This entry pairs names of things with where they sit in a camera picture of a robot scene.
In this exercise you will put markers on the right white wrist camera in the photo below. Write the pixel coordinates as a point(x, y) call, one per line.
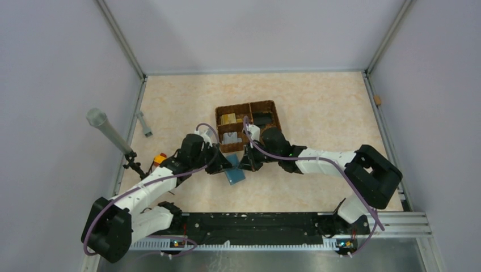
point(252, 132)

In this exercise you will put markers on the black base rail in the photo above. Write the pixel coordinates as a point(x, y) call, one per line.
point(265, 228)

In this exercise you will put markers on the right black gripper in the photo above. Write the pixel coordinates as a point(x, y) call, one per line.
point(248, 161)

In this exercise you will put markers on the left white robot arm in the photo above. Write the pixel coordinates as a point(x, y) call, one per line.
point(114, 224)

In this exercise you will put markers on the small tan cork piece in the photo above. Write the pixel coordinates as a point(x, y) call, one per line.
point(377, 100)

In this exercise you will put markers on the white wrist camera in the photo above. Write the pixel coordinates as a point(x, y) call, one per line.
point(252, 132)
point(207, 135)

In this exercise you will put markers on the yellow red toy car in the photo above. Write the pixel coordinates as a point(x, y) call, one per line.
point(159, 159)

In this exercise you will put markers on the black VIP card stack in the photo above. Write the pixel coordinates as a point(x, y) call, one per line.
point(262, 119)

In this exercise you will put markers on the grey metal tube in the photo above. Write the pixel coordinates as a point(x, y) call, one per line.
point(99, 120)

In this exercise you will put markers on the blue leather card holder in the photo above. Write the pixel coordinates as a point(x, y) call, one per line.
point(234, 175)

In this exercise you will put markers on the black tube clamp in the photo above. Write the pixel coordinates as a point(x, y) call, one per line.
point(132, 164)

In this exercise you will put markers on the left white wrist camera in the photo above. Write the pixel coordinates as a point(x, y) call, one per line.
point(207, 135)

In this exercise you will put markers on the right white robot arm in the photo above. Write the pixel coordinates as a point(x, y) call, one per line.
point(371, 176)

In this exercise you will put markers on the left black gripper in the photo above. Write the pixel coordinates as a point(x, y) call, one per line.
point(220, 162)

